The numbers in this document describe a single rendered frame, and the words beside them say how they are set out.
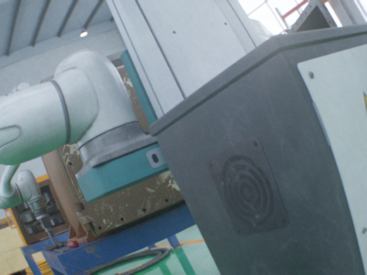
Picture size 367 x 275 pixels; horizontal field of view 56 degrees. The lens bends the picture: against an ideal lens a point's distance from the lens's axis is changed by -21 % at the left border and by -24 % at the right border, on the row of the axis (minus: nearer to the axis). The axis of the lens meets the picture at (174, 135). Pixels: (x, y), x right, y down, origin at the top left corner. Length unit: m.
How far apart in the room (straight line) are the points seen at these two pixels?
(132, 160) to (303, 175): 0.49
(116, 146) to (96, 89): 0.13
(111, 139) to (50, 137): 0.14
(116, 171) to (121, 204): 0.72
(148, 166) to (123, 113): 0.12
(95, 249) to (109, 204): 0.20
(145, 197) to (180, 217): 0.19
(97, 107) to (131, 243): 0.84
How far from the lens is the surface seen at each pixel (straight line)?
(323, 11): 1.84
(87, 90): 0.89
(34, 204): 1.93
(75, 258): 1.57
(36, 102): 0.85
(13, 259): 7.38
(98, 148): 0.89
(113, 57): 1.86
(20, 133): 0.84
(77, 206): 1.52
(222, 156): 0.56
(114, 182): 0.86
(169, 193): 1.65
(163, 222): 1.69
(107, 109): 0.89
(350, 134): 0.47
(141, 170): 0.88
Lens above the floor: 0.75
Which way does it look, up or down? 5 degrees up
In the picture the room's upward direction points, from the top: 24 degrees counter-clockwise
